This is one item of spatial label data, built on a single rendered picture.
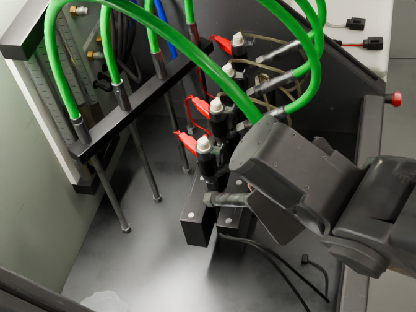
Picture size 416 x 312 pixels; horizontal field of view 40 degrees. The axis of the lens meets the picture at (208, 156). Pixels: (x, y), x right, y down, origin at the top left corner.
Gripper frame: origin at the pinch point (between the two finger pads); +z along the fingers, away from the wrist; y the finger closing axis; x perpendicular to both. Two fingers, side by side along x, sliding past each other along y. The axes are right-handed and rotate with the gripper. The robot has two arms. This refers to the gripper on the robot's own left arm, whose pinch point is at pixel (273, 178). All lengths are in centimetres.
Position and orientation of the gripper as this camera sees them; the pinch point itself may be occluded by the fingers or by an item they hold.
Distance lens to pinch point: 66.3
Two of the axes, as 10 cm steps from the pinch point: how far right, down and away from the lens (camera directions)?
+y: -7.7, 6.3, -0.9
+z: -2.1, -1.1, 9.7
